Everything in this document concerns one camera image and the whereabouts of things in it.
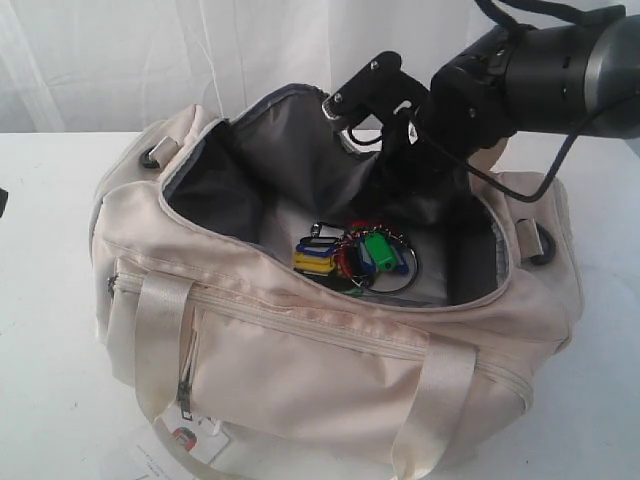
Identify white paper hang tag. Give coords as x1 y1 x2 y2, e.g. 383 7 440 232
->
127 407 230 479

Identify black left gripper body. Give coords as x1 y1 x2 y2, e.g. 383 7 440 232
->
0 189 9 217

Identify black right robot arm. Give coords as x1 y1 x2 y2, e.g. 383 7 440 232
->
343 1 639 223

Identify white backdrop curtain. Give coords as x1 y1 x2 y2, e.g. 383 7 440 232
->
1 0 492 133

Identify colourful key tag bunch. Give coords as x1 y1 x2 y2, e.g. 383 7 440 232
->
292 220 421 296

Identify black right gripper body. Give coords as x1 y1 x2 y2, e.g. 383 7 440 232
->
364 109 473 225

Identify beige fabric duffel bag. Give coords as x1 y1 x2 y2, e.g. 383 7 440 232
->
90 84 584 479

